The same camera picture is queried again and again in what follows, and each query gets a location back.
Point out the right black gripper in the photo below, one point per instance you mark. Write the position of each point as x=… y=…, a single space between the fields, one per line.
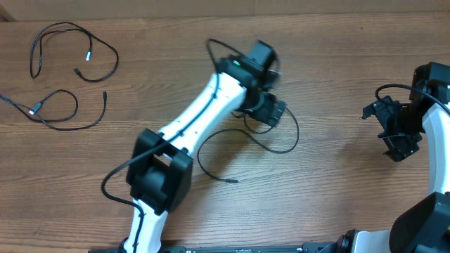
x=403 y=147

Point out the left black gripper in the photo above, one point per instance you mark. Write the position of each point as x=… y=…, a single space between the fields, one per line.
x=264 y=114

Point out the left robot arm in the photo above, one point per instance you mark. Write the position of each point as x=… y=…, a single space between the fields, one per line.
x=160 y=176

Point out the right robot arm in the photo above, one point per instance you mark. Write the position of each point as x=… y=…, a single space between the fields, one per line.
x=425 y=226

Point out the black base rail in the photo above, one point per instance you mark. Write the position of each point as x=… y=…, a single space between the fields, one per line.
x=242 y=248

